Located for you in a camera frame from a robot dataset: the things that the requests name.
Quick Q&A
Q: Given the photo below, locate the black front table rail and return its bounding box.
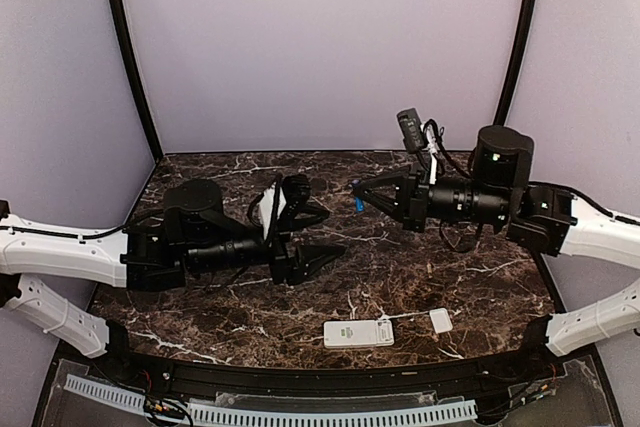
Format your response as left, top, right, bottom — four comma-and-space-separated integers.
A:
92, 351, 565, 398

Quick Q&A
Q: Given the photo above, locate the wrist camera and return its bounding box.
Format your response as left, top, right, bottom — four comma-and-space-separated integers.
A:
396, 108, 444, 185
247, 174, 311, 241

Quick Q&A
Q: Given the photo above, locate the black frame post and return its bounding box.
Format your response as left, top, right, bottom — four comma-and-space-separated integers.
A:
493, 0, 536, 126
108, 0, 164, 164

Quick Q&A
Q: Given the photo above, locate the right black frame post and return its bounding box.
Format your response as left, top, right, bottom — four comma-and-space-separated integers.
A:
493, 0, 536, 126

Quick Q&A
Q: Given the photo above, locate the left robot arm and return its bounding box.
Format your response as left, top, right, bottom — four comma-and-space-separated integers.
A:
1, 174, 345, 383

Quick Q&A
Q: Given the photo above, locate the white remote control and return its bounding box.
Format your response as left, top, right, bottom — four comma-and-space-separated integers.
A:
323, 319, 395, 349

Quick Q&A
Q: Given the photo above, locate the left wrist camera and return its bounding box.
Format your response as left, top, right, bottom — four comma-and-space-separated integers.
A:
247, 174, 311, 241

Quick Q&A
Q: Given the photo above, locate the white slotted cable duct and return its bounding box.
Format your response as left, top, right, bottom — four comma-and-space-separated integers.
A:
64, 375, 478, 426

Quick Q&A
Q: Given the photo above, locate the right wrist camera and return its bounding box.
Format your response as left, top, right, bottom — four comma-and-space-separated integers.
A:
396, 108, 444, 185

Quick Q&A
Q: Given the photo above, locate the left black frame post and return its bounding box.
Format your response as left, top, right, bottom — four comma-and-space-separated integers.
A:
108, 0, 164, 164

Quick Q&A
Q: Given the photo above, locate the white battery cover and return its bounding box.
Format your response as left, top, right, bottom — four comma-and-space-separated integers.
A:
429, 308, 453, 334

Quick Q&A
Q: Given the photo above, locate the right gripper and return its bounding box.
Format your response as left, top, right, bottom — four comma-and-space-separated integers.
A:
353, 161, 512, 234

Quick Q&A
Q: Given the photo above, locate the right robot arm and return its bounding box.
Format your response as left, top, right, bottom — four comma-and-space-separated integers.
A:
353, 125, 639, 381

